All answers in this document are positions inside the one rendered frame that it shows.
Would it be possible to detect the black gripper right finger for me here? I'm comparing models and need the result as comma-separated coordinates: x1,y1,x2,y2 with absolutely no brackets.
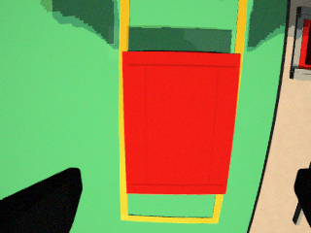
294,168,311,228

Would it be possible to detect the yellow rectangular frame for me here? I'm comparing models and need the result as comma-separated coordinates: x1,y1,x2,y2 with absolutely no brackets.
120,0,248,224

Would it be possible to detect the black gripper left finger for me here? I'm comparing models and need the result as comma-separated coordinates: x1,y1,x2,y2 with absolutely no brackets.
0,167,82,233

